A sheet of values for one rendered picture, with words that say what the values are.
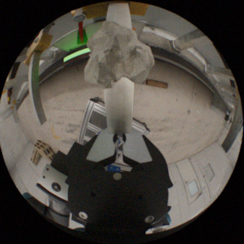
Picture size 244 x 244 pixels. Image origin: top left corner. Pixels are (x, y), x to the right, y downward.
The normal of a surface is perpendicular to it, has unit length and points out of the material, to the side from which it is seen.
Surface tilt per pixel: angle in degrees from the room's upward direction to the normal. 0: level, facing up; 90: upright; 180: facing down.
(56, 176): 90
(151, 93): 0
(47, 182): 90
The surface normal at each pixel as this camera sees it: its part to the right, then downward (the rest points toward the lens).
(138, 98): -0.02, 0.50
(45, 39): 1.00, 0.00
